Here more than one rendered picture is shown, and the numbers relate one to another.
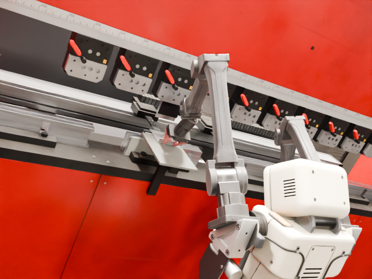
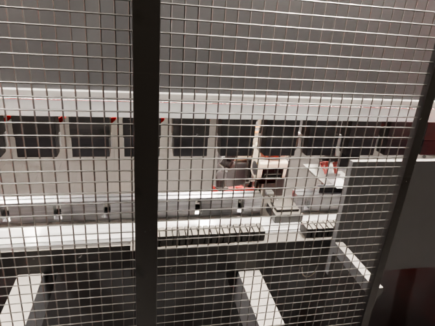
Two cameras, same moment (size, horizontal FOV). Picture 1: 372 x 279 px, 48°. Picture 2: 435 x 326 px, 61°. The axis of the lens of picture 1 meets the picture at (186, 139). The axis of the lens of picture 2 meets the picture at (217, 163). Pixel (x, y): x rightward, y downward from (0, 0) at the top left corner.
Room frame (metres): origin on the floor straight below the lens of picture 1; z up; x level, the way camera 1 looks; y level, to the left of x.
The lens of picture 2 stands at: (3.61, 0.08, 1.74)
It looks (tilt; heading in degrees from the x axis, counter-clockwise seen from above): 22 degrees down; 199
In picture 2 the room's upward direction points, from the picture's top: 4 degrees clockwise
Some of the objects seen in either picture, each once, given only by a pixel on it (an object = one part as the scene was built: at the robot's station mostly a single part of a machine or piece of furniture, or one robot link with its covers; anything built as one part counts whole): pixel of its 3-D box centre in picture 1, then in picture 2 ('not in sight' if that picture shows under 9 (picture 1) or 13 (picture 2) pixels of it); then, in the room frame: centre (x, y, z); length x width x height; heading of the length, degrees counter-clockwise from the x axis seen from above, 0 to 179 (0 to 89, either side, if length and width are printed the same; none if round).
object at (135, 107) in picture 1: (149, 117); not in sight; (1.97, 0.21, 1.01); 0.26 x 0.12 x 0.05; 32
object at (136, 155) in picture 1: (160, 161); not in sight; (1.80, 0.06, 0.89); 0.30 x 0.05 x 0.03; 122
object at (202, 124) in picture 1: (215, 133); (278, 202); (2.18, -0.13, 1.01); 0.26 x 0.12 x 0.05; 32
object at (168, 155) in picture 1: (168, 151); (328, 174); (1.70, 0.05, 1.00); 0.26 x 0.18 x 0.01; 32
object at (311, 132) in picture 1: (303, 122); (189, 134); (2.24, -0.53, 1.26); 0.15 x 0.09 x 0.17; 122
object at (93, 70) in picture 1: (87, 56); (430, 136); (1.60, 0.49, 1.26); 0.15 x 0.09 x 0.17; 122
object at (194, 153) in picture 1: (162, 150); (329, 199); (1.86, 0.08, 0.92); 0.39 x 0.06 x 0.10; 122
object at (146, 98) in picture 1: (169, 104); (347, 227); (2.27, 0.16, 1.02); 0.37 x 0.06 x 0.04; 122
